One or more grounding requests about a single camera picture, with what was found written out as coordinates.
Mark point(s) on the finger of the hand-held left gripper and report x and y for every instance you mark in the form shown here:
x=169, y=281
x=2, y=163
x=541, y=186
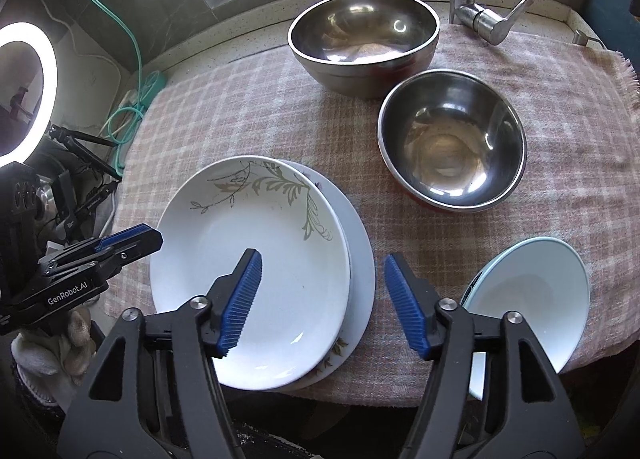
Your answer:
x=135, y=241

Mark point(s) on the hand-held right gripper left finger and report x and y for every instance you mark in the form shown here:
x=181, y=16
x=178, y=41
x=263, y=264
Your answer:
x=240, y=304

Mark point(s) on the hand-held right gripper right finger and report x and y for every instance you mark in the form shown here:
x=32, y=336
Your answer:
x=405, y=304

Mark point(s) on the white plate pink flowers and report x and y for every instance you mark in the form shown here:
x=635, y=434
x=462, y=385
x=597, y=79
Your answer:
x=362, y=279

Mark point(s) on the white plate grey leaf print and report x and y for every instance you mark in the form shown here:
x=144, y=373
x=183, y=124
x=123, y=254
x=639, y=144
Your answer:
x=280, y=259

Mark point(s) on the white ceramic bowl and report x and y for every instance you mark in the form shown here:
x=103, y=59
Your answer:
x=530, y=299

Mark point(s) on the small stainless steel bowl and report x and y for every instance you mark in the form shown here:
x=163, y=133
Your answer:
x=450, y=139

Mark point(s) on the large stainless steel bowl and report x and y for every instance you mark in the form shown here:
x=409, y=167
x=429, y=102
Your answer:
x=360, y=24

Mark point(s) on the person's left hand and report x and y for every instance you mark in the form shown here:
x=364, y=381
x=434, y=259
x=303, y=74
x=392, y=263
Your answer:
x=55, y=349

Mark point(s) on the black tripod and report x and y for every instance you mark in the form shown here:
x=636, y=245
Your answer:
x=75, y=139

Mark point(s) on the pink checked cloth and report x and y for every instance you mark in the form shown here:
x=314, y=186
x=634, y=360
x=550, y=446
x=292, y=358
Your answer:
x=250, y=109

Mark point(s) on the metal sink fitting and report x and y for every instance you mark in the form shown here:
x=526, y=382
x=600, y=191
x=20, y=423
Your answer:
x=580, y=36

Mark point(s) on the black clamp mount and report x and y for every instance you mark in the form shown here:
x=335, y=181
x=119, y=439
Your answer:
x=75, y=211

